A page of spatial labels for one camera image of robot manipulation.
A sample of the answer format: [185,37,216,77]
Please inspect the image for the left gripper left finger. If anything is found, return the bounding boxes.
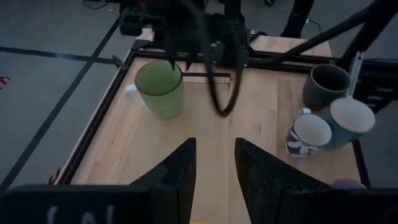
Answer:
[129,138,197,224]

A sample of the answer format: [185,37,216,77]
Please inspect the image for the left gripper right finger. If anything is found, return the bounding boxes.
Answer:
[234,138,332,224]

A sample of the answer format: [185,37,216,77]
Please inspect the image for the green mug white handle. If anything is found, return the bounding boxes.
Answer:
[124,60,185,121]

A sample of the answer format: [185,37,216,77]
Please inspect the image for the blue white floral mug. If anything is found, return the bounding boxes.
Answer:
[284,107,333,159]

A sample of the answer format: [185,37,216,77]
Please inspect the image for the lilac ribbed mug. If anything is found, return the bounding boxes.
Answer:
[331,178,368,190]

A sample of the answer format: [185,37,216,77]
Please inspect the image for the teal mug white interior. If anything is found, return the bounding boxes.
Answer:
[322,97,376,150]

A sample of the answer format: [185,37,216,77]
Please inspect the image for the dark teal speckled mug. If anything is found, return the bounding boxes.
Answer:
[302,63,352,111]

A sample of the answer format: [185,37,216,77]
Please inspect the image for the small black hazard-striped mat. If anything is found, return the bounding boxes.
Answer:
[45,167,62,186]

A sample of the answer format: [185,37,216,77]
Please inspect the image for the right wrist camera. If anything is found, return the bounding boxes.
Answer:
[119,7,146,37]

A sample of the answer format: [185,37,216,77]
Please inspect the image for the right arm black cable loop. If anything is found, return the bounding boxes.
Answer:
[203,18,243,118]

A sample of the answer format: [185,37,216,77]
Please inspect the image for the black diagonal frame strut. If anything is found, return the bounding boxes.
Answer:
[248,0,386,67]

